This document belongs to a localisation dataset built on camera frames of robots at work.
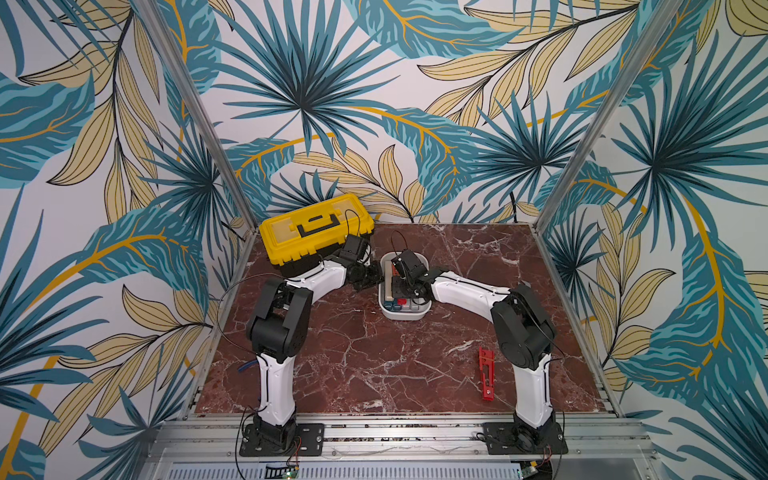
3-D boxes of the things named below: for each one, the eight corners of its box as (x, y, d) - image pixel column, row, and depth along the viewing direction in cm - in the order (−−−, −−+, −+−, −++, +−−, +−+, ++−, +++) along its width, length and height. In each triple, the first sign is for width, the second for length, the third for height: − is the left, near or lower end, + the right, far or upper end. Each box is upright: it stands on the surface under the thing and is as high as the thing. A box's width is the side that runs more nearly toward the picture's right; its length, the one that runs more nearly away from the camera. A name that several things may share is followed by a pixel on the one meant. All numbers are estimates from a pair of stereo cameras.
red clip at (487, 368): (479, 399, 82) (481, 397, 80) (479, 350, 91) (481, 347, 89) (493, 402, 82) (495, 400, 80) (492, 352, 90) (494, 350, 88)
